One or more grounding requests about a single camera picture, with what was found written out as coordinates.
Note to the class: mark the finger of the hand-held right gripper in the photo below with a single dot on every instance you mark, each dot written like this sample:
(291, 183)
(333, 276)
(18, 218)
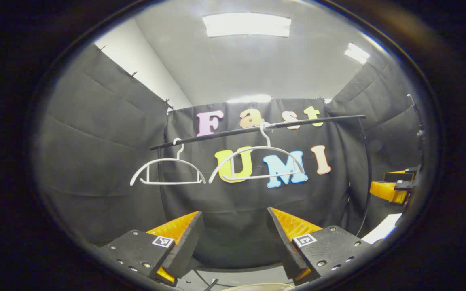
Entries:
(386, 192)
(403, 176)

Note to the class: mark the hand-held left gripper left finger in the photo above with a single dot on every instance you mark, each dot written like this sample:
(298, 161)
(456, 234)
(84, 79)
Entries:
(184, 246)

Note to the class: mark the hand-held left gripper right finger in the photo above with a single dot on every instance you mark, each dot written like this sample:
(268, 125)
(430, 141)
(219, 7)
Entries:
(283, 244)

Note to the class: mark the beige laundry hamper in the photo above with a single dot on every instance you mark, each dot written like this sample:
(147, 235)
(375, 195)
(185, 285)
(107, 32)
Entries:
(257, 284)

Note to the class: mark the white plastic clothes hanger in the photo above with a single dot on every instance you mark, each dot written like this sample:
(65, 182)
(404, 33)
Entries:
(172, 182)
(266, 148)

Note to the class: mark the black clothes rack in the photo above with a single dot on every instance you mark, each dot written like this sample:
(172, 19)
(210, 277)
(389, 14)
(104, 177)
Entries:
(208, 136)

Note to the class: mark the white board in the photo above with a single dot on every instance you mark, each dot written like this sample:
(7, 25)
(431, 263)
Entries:
(384, 227)

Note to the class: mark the black backdrop cloth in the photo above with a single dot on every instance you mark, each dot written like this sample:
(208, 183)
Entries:
(95, 161)

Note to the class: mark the small ceiling light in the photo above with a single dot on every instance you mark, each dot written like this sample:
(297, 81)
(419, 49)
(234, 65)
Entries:
(356, 53)

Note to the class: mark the large rectangular ceiling light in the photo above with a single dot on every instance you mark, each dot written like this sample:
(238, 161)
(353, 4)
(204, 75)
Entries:
(247, 25)

